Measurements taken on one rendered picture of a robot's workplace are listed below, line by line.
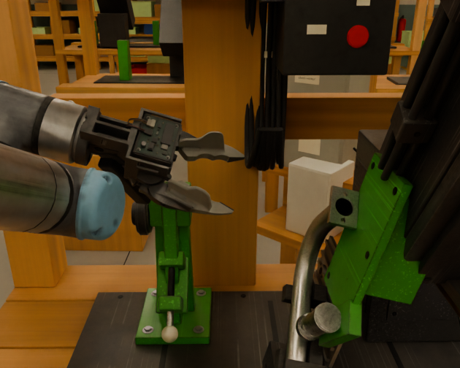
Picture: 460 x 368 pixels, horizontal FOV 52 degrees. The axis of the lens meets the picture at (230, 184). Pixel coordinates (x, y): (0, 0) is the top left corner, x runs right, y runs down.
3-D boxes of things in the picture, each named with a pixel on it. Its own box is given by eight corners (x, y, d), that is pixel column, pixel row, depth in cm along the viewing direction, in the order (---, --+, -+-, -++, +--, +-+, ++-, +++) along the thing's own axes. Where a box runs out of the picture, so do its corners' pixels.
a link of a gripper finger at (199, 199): (230, 219, 57) (166, 177, 57) (220, 232, 62) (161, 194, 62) (242, 198, 58) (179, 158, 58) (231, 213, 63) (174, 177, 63)
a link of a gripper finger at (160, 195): (185, 217, 60) (127, 180, 60) (183, 220, 61) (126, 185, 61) (204, 189, 62) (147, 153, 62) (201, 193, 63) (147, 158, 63)
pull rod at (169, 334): (177, 346, 78) (176, 317, 76) (161, 346, 78) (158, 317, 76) (180, 324, 83) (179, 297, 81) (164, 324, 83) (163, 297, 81)
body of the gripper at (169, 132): (173, 173, 55) (71, 144, 53) (166, 197, 63) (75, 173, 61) (188, 118, 58) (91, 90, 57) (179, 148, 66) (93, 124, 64)
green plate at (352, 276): (399, 341, 62) (470, 200, 54) (340, 328, 61) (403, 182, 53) (374, 290, 72) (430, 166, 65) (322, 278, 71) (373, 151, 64)
